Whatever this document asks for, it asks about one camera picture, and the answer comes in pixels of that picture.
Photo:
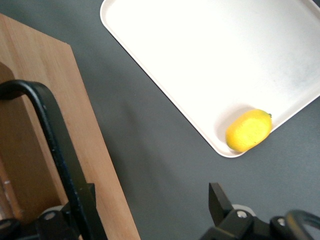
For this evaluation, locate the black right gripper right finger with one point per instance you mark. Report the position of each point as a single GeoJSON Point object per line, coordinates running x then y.
{"type": "Point", "coordinates": [225, 220]}

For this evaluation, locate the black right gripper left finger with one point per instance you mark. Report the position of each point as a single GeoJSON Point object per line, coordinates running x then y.
{"type": "Point", "coordinates": [58, 225]}

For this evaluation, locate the wooden drawer with notch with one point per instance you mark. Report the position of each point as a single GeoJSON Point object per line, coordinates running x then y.
{"type": "Point", "coordinates": [82, 120]}

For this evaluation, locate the yellow lemon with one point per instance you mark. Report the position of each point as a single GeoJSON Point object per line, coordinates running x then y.
{"type": "Point", "coordinates": [248, 131]}

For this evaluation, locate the beige plastic tray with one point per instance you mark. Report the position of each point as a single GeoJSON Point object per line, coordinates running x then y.
{"type": "Point", "coordinates": [212, 50]}

